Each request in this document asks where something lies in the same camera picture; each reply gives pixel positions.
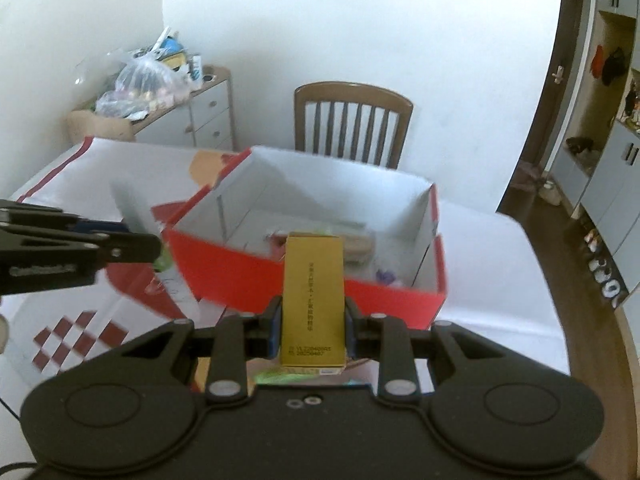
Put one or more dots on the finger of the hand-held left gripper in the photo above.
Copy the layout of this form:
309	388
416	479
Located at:
130	247
50	215

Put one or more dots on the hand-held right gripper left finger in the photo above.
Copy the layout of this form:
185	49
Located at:
273	332

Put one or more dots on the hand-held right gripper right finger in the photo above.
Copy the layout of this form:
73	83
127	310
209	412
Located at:
350	332

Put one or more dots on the yellow carton box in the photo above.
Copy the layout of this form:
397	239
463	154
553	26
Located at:
312	300

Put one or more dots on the red cardboard box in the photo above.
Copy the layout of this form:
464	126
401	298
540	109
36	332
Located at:
220	280

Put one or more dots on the tan cardboard box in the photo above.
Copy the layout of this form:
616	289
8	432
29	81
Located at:
100	127

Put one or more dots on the printed table cover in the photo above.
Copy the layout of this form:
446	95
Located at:
500	285

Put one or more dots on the white drawer cabinet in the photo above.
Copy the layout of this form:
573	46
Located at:
210	110

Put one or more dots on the clear plastic bag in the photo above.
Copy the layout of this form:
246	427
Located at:
145	80

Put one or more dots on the doormat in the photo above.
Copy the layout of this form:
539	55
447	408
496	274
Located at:
530	177

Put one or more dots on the brown wooden chair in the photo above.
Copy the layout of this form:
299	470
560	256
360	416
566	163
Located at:
350	91

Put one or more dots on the beige slippers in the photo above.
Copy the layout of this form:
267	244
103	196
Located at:
550	192

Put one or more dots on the row of small shoes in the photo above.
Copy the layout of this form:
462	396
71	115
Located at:
605	270

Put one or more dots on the red hanging hat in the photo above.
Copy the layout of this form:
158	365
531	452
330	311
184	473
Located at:
597	62

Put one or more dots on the dark brown door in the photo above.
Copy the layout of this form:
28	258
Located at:
570	35

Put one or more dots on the black hanging hat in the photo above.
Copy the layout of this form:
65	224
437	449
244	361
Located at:
614	67

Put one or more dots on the grey white wall cabinet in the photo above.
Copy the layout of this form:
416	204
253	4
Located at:
620	170

